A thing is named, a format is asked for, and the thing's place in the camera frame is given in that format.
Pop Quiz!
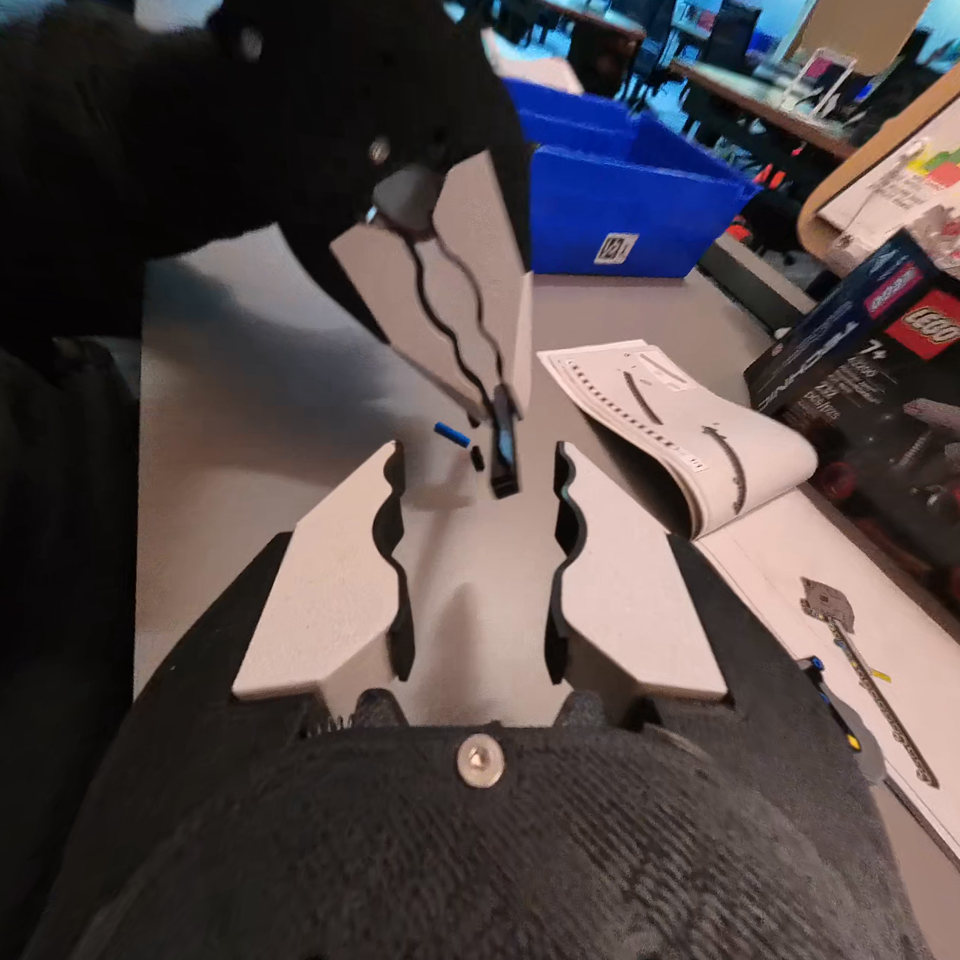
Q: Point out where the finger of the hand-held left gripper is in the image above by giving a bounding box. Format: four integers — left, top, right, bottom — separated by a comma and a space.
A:
433, 148, 536, 415
328, 219, 490, 423

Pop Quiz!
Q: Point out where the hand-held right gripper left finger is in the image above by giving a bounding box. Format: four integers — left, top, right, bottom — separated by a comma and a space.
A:
231, 441, 416, 721

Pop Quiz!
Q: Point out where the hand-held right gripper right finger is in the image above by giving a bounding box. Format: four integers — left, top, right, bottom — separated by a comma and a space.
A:
546, 441, 730, 725

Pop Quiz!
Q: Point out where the black perforated toy beam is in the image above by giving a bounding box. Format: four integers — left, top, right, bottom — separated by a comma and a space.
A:
489, 382, 524, 501

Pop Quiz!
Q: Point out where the grey desk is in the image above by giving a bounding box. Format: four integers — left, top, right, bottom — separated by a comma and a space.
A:
133, 0, 960, 960

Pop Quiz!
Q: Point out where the white paper sheet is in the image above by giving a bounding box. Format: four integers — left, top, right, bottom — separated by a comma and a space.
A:
696, 486, 960, 860

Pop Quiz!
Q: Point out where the blue labelled plastic bin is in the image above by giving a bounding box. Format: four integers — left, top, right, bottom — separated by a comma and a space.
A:
527, 112, 760, 280

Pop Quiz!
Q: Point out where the white instruction booklet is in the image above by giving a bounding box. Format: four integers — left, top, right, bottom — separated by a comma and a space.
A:
535, 340, 820, 543

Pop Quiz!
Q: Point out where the dark blue yellow toy piece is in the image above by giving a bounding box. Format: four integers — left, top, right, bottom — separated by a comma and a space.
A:
798, 654, 865, 754

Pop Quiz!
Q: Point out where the person's dark clothing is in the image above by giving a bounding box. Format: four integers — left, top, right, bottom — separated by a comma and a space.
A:
0, 336, 145, 955

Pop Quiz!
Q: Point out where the wooden background table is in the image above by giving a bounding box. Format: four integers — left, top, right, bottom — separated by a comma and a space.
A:
667, 58, 861, 163

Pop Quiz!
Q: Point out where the black office chair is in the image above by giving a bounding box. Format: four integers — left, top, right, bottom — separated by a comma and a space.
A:
703, 0, 763, 75

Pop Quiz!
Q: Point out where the dark toy set box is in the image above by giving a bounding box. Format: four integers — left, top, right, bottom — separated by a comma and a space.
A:
742, 227, 960, 624

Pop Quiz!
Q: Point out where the wooden clipboard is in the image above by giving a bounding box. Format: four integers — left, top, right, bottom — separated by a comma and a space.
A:
795, 63, 960, 286

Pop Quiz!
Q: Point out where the printed instruction sheet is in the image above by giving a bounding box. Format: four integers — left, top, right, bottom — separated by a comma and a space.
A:
817, 112, 960, 280

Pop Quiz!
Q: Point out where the beige board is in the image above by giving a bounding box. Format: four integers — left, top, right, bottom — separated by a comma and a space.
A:
780, 0, 933, 78

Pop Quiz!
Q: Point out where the pink frame stand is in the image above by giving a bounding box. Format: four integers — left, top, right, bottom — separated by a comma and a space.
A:
791, 46, 858, 114

